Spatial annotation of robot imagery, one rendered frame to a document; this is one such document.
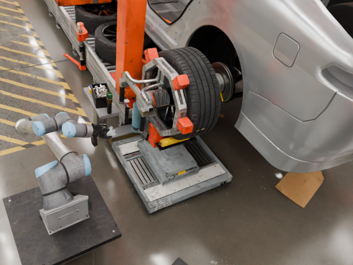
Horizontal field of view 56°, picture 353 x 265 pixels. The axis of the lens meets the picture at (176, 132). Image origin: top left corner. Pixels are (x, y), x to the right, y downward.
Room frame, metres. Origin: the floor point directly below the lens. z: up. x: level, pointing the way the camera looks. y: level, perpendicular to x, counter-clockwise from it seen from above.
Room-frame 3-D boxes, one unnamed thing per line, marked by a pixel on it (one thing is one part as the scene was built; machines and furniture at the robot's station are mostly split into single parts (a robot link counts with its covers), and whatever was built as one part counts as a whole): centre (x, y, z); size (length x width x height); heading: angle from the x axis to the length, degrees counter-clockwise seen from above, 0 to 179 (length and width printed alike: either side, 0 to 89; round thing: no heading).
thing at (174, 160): (2.03, 0.02, 0.32); 0.40 x 0.30 x 0.28; 38
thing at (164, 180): (2.05, 0.04, 0.13); 0.50 x 0.36 x 0.10; 38
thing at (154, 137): (1.95, 0.12, 0.48); 0.16 x 0.12 x 0.17; 128
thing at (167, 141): (1.89, 0.00, 0.51); 0.29 x 0.06 x 0.06; 128
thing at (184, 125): (1.68, -0.04, 0.85); 0.09 x 0.08 x 0.07; 38
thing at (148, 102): (1.77, 0.19, 1.03); 0.19 x 0.18 x 0.11; 128
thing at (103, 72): (3.36, 1.23, 0.28); 2.47 x 0.09 x 0.22; 38
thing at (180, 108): (1.92, 0.15, 0.85); 0.54 x 0.07 x 0.54; 38
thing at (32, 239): (1.17, 0.64, 0.15); 0.60 x 0.60 x 0.30; 39
